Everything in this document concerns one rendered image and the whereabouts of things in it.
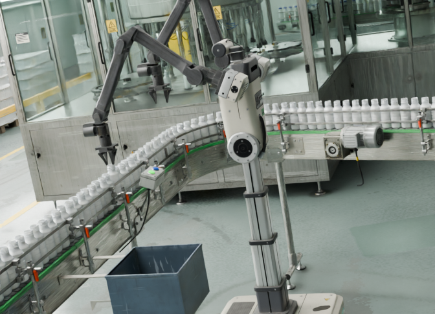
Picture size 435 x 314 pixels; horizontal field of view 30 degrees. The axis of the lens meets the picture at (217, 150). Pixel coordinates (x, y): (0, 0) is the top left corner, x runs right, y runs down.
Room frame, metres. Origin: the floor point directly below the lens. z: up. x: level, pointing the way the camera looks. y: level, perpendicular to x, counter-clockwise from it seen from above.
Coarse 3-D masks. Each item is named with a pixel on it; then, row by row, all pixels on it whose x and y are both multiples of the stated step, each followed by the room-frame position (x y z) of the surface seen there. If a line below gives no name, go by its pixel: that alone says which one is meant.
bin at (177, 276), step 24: (120, 264) 3.18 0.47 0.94; (144, 264) 3.32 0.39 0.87; (168, 264) 3.28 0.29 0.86; (192, 264) 3.10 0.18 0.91; (120, 288) 3.02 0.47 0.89; (144, 288) 2.99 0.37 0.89; (168, 288) 2.96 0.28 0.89; (192, 288) 3.06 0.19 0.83; (120, 312) 3.03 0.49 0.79; (144, 312) 3.00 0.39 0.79; (168, 312) 2.96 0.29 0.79; (192, 312) 3.02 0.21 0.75
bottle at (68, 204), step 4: (64, 204) 3.45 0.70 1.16; (68, 204) 3.44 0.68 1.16; (72, 204) 3.45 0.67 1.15; (68, 208) 3.44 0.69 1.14; (72, 208) 3.44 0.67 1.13; (68, 212) 3.43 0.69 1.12; (72, 212) 3.43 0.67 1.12; (76, 216) 3.44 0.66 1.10; (76, 220) 3.43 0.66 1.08; (72, 224) 3.43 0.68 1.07; (76, 224) 3.43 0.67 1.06; (80, 232) 3.44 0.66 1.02
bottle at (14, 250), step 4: (12, 240) 3.02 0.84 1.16; (16, 240) 3.01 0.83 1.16; (8, 244) 2.99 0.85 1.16; (12, 244) 2.99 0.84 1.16; (16, 244) 2.99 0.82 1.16; (12, 248) 2.98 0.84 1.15; (16, 248) 2.99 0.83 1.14; (12, 252) 2.98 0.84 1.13; (16, 252) 2.98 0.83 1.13; (20, 252) 2.99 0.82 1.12; (16, 256) 2.98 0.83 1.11; (24, 256) 3.01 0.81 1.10; (24, 260) 3.00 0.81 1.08; (20, 264) 2.98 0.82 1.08; (24, 264) 2.99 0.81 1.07; (24, 276) 2.98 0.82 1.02; (28, 276) 3.01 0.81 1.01; (24, 280) 2.98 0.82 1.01
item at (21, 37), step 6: (216, 6) 6.78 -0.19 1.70; (216, 12) 6.78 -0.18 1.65; (108, 24) 7.10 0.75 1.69; (114, 24) 7.08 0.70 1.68; (108, 30) 7.10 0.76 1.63; (114, 30) 7.09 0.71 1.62; (18, 36) 7.39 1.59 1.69; (24, 36) 7.37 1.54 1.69; (18, 42) 7.39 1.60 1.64; (24, 42) 7.37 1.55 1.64
